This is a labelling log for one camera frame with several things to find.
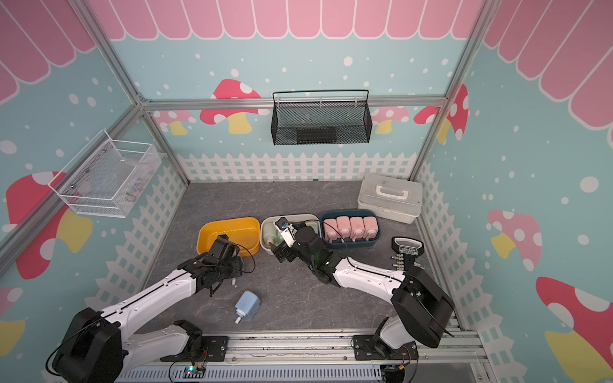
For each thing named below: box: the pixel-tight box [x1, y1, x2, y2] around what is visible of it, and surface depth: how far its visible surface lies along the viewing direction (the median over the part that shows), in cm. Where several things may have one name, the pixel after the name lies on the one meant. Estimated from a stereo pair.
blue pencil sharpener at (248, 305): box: [234, 290, 262, 325], surface depth 79 cm
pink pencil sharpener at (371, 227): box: [363, 216, 379, 241], surface depth 97 cm
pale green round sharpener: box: [263, 222, 285, 247], surface depth 95 cm
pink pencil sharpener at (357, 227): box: [349, 216, 365, 242], surface depth 98 cm
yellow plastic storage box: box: [196, 217, 262, 257], surface depth 100 cm
